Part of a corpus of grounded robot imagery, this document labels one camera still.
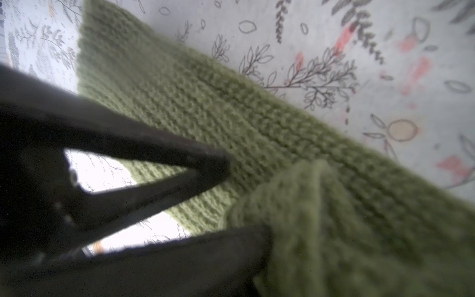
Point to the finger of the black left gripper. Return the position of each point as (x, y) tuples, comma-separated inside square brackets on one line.
[(34, 113), (220, 264)]

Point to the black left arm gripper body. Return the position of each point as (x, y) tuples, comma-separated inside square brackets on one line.
[(45, 218)]

